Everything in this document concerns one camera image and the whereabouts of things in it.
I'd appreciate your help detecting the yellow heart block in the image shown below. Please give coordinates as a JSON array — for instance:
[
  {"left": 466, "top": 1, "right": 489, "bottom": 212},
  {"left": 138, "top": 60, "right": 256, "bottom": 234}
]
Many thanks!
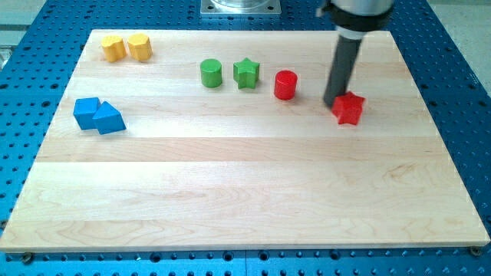
[{"left": 101, "top": 35, "right": 127, "bottom": 62}]

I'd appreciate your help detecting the green cylinder block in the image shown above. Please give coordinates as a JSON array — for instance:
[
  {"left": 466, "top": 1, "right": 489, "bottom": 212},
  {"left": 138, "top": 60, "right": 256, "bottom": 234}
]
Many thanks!
[{"left": 200, "top": 58, "right": 222, "bottom": 88}]

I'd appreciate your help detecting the red star block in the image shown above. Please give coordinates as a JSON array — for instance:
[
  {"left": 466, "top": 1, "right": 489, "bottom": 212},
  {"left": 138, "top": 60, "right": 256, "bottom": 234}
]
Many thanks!
[{"left": 331, "top": 91, "right": 366, "bottom": 126}]

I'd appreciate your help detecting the blue cube block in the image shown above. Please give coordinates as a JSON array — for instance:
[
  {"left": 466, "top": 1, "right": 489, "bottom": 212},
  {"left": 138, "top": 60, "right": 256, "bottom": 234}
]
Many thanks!
[{"left": 73, "top": 97, "right": 101, "bottom": 130}]

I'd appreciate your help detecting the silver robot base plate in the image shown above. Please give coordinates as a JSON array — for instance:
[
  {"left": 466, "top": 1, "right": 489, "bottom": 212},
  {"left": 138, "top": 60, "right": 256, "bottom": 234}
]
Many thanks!
[{"left": 200, "top": 0, "right": 282, "bottom": 16}]

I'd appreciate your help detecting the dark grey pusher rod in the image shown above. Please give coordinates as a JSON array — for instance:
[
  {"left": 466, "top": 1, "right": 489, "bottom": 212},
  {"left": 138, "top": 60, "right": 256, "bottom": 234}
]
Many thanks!
[{"left": 323, "top": 35, "right": 362, "bottom": 109}]

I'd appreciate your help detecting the green star block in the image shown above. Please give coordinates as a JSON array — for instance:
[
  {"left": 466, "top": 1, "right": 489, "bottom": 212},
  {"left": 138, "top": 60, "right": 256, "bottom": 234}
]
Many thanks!
[{"left": 233, "top": 57, "right": 260, "bottom": 89}]

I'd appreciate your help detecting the blue triangle block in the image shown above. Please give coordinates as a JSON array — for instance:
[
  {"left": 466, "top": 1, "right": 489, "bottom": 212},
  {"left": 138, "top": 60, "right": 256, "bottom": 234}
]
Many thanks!
[{"left": 92, "top": 101, "right": 126, "bottom": 135}]

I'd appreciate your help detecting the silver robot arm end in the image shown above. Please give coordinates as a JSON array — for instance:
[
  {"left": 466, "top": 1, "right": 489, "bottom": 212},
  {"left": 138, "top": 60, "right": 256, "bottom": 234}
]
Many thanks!
[{"left": 315, "top": 0, "right": 394, "bottom": 40}]

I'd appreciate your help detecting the red cylinder block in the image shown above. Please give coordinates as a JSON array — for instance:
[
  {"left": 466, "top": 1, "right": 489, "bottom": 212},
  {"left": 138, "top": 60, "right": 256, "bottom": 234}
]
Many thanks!
[{"left": 274, "top": 70, "right": 298, "bottom": 100}]

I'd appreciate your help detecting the yellow hexagon block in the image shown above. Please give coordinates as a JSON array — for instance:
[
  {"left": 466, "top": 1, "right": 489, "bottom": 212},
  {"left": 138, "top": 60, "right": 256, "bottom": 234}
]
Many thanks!
[{"left": 127, "top": 33, "right": 153, "bottom": 61}]

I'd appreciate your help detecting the light wooden board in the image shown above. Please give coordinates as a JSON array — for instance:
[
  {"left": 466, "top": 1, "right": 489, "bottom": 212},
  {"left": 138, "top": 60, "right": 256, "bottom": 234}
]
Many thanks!
[{"left": 1, "top": 29, "right": 489, "bottom": 252}]

